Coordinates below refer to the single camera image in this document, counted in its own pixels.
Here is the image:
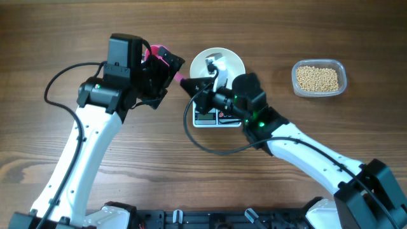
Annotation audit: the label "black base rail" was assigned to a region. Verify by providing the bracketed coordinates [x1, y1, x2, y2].
[127, 208, 313, 229]

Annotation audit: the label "white bowl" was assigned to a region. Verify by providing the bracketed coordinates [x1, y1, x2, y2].
[190, 48, 245, 89]

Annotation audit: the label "soybeans in container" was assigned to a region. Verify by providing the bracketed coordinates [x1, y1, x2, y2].
[296, 66, 339, 92]

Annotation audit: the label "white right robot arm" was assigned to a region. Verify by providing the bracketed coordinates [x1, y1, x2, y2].
[176, 73, 406, 228]

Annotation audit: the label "white digital kitchen scale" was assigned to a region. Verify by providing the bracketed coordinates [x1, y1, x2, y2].
[193, 103, 242, 128]

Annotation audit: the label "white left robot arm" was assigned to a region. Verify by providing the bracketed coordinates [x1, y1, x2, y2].
[9, 33, 184, 228]

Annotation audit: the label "clear plastic container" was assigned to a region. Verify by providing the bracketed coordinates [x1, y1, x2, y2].
[291, 59, 347, 97]

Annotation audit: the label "pink plastic scoop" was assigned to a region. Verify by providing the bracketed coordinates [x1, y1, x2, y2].
[144, 45, 185, 83]

